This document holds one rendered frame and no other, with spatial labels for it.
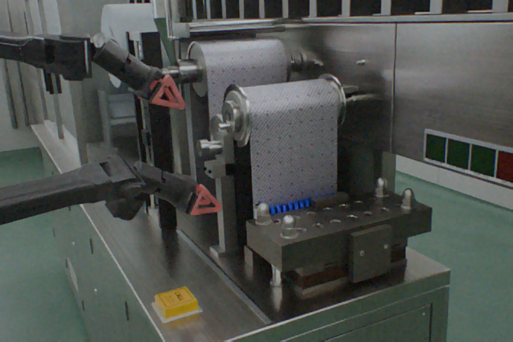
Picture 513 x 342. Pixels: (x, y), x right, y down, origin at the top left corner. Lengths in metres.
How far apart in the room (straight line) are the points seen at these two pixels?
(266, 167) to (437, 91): 0.40
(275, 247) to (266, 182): 0.21
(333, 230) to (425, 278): 0.25
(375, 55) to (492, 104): 0.34
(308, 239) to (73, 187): 0.47
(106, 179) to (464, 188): 3.68
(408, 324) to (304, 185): 0.39
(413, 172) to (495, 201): 0.83
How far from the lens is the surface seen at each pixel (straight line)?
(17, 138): 6.76
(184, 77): 1.44
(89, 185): 1.03
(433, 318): 1.36
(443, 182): 4.61
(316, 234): 1.14
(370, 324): 1.24
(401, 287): 1.24
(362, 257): 1.20
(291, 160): 1.28
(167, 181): 1.14
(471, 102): 1.15
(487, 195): 4.34
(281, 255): 1.10
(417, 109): 1.25
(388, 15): 1.32
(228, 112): 1.26
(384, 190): 1.36
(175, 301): 1.14
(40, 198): 1.00
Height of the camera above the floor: 1.48
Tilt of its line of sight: 16 degrees down
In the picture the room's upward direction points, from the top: 3 degrees counter-clockwise
